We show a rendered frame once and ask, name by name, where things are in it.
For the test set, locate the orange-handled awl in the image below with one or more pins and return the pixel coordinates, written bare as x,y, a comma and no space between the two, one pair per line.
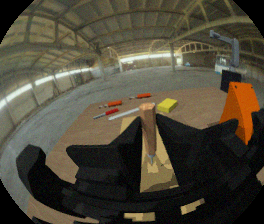
114,104
142,96

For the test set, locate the yellow rectangular block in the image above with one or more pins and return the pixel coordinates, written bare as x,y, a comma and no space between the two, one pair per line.
167,105

